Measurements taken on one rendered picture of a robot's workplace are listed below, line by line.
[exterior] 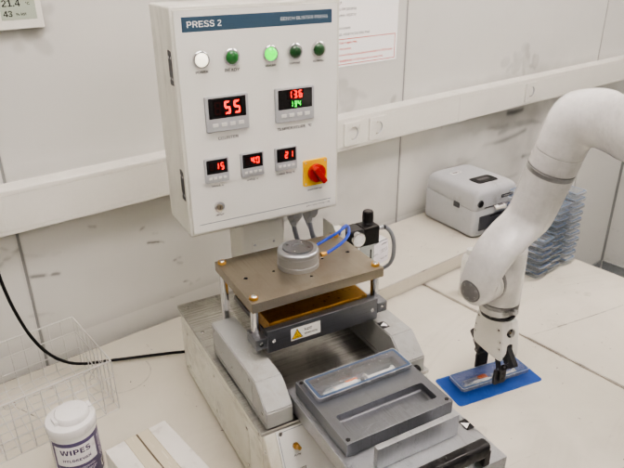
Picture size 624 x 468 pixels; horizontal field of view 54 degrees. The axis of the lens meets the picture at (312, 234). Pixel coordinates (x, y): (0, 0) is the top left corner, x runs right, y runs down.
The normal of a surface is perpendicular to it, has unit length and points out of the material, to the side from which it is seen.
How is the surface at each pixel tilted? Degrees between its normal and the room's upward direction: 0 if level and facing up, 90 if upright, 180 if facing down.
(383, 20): 90
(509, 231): 45
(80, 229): 90
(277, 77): 90
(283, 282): 0
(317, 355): 0
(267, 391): 40
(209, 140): 90
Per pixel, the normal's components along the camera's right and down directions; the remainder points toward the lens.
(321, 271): -0.01, -0.91
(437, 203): -0.85, 0.24
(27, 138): 0.62, 0.33
